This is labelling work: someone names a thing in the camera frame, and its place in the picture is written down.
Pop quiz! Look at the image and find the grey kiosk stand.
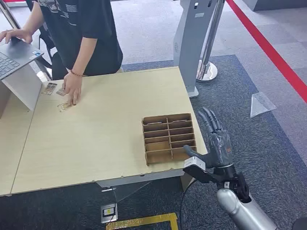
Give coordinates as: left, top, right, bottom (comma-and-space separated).
173, 0, 222, 98

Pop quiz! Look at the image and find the floor socket box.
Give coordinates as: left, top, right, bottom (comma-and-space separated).
101, 203, 119, 224

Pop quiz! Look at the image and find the person's right hand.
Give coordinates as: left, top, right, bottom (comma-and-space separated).
0, 28, 33, 45

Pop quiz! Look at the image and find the person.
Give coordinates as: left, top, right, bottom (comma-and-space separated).
0, 0, 123, 106

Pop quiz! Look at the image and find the white laptop stand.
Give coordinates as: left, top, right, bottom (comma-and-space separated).
0, 65, 44, 119

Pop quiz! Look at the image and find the black office chair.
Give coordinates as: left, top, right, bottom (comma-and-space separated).
25, 0, 69, 81

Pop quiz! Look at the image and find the dark blue carpet mat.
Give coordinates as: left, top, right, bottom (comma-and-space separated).
0, 54, 307, 230

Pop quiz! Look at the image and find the cardboard slotted card tray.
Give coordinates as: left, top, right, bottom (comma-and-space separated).
141, 113, 197, 166

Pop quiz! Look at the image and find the clear acrylic sign holder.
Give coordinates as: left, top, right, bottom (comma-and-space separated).
250, 92, 277, 119

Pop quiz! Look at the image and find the black camera bracket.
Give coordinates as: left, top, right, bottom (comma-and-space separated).
183, 165, 220, 184

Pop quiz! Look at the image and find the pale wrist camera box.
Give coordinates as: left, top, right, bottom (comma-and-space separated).
184, 156, 206, 172

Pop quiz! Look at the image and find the grey laptop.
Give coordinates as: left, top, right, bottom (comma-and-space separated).
0, 1, 45, 80

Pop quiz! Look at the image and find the red barrier belt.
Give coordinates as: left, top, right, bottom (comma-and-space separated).
225, 0, 307, 104

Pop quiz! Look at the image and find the grey plinth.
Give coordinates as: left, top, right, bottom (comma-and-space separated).
242, 0, 307, 12

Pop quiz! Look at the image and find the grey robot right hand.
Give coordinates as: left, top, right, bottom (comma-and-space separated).
183, 107, 234, 169

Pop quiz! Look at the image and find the person's left hand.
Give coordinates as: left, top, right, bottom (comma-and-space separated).
63, 72, 83, 106

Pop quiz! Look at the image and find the chrome stanchion post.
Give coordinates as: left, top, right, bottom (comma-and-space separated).
196, 0, 225, 83

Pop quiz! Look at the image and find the black cable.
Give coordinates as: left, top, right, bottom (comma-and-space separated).
179, 179, 197, 230

